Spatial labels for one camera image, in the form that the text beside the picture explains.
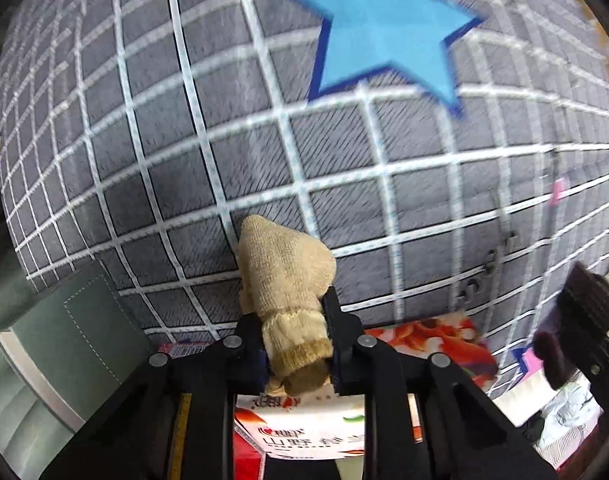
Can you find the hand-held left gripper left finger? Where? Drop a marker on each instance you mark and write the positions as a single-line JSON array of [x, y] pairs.
[[244, 355]]

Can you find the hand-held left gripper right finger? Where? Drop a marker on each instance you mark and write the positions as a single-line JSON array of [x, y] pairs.
[[340, 345]]

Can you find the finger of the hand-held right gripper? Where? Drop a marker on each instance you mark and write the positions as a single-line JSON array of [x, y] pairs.
[[591, 355]]

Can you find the dark brown knit cloth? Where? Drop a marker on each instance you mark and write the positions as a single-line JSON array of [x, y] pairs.
[[591, 292]]

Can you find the beige knit sock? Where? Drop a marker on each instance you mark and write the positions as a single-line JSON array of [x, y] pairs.
[[284, 280]]

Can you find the pale crumpled cloth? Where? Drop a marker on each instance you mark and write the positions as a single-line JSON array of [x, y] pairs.
[[569, 425]]

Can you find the small pink clip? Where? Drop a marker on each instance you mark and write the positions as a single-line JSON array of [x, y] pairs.
[[559, 192]]

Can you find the grey checked star blanket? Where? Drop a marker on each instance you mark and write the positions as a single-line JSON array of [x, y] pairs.
[[284, 135]]

